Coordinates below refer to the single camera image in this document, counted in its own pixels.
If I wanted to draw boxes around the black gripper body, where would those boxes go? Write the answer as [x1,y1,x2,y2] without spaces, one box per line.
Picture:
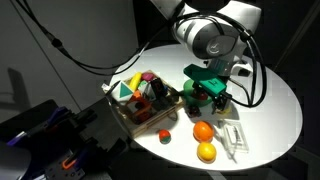
[213,90,233,104]

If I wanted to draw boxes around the toy orange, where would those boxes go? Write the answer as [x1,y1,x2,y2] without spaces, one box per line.
[193,120,215,143]

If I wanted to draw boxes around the small pale yellow toy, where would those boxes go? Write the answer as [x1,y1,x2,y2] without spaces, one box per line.
[216,105,233,115]

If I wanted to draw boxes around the red toy tomato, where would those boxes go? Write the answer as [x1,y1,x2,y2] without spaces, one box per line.
[193,90,209,101]

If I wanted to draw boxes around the green translucent bowl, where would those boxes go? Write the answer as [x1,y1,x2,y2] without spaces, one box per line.
[182,79,216,108]

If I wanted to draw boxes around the yellow toy lemon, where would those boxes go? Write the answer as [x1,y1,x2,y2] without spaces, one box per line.
[196,141,218,164]

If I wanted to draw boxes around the red toy strawberry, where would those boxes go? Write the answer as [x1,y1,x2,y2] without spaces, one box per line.
[158,129,172,145]

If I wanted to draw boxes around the wooden toy tray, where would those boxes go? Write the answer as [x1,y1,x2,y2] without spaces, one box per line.
[105,69,186,137]

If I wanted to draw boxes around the pink toy block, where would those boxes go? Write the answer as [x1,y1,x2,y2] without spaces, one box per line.
[141,72,156,83]

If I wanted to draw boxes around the red toy block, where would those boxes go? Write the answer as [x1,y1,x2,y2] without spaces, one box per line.
[126,98,155,124]

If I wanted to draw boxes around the pale green toy block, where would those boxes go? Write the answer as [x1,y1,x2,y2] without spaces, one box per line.
[138,80,151,96]

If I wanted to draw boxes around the orange toy block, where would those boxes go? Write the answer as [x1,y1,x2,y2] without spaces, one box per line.
[129,89,144,101]

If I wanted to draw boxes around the yellow toy cylinder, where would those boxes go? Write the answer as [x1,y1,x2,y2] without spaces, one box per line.
[129,71,143,92]

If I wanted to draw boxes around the small white toy piece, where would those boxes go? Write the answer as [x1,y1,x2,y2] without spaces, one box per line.
[101,83,113,94]

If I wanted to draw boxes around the clear plastic case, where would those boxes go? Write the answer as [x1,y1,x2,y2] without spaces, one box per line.
[218,120,250,154]

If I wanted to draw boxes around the flat metal plate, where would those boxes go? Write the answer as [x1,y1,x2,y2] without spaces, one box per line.
[78,98,129,159]

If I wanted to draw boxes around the perforated metal breadboard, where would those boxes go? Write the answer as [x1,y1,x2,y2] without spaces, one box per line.
[43,148,89,180]

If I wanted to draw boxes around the grey rounded housing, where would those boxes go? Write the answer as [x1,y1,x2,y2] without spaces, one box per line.
[0,140,33,180]

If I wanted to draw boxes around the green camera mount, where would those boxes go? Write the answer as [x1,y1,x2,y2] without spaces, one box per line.
[183,64,228,98]

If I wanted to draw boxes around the black hanging cable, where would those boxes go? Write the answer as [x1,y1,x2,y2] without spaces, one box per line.
[11,0,174,77]

